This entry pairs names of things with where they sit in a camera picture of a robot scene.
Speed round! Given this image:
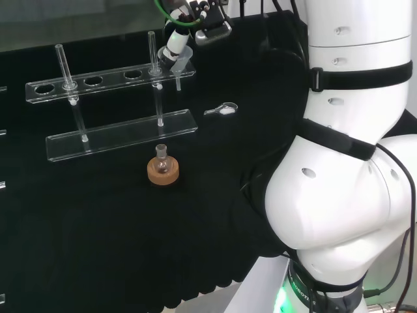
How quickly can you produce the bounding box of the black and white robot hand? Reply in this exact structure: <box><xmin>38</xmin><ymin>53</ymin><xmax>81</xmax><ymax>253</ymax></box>
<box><xmin>156</xmin><ymin>0</ymin><xmax>234</xmax><ymax>71</ymax></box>

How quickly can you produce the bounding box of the clear plastic funnel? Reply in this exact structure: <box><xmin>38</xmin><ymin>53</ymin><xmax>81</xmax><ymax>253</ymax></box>
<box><xmin>158</xmin><ymin>45</ymin><xmax>194</xmax><ymax>92</ymax></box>

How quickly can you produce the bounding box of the glass weighing funnel with powder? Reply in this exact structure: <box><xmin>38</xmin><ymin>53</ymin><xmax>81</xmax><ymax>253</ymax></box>
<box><xmin>203</xmin><ymin>101</ymin><xmax>239</xmax><ymax>116</ymax></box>

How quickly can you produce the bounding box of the clear acrylic funnel stand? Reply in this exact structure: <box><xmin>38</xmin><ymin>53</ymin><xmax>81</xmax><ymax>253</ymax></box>
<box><xmin>25</xmin><ymin>31</ymin><xmax>198</xmax><ymax>162</ymax></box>

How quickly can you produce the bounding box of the small round-bottom glass flask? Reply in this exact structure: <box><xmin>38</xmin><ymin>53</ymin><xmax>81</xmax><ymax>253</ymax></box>
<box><xmin>154</xmin><ymin>143</ymin><xmax>171</xmax><ymax>175</ymax></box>

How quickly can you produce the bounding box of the black bench cloth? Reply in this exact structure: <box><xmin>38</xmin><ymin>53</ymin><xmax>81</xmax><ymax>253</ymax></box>
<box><xmin>0</xmin><ymin>9</ymin><xmax>417</xmax><ymax>313</ymax></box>

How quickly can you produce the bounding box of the green cable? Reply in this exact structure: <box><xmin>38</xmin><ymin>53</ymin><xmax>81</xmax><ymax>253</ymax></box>
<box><xmin>153</xmin><ymin>0</ymin><xmax>198</xmax><ymax>27</ymax></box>

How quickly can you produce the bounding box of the long black cable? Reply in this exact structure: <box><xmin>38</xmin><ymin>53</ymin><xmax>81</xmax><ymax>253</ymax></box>
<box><xmin>272</xmin><ymin>0</ymin><xmax>309</xmax><ymax>63</ymax></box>

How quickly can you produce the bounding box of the brown cork ring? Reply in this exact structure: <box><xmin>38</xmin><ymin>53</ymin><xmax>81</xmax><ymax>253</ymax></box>
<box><xmin>147</xmin><ymin>156</ymin><xmax>180</xmax><ymax>186</ymax></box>

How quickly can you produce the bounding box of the black cable at arm base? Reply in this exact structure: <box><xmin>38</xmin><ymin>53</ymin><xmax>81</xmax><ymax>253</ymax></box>
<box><xmin>363</xmin><ymin>145</ymin><xmax>417</xmax><ymax>297</ymax></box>

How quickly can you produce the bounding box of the metal cable connector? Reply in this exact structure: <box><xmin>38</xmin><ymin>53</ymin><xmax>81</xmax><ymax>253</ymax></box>
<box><xmin>367</xmin><ymin>303</ymin><xmax>397</xmax><ymax>313</ymax></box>

